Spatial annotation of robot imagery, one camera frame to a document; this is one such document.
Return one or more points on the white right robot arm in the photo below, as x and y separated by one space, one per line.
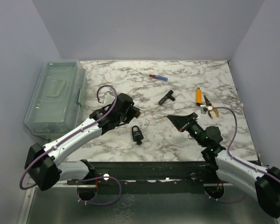
261 183

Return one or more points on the orange utility knife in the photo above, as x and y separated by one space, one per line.
198 97

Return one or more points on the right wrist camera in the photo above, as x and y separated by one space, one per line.
206 109

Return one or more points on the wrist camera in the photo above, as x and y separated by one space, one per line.
109 99
206 109

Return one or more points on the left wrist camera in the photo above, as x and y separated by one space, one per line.
109 99

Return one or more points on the black T-handle tool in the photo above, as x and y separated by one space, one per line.
167 96

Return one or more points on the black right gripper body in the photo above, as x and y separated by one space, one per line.
194 129

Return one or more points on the clear green plastic toolbox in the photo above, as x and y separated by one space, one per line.
57 104

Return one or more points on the brass padlock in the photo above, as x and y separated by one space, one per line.
138 113

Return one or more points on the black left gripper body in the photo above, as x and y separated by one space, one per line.
124 119

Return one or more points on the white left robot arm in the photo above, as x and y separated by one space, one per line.
45 164

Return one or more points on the red blue screwdriver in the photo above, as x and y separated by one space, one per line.
152 76

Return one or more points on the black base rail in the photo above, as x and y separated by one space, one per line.
169 177

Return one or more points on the black padlock with key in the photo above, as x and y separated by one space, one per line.
137 135

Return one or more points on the yellow handled pliers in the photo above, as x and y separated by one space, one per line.
209 103

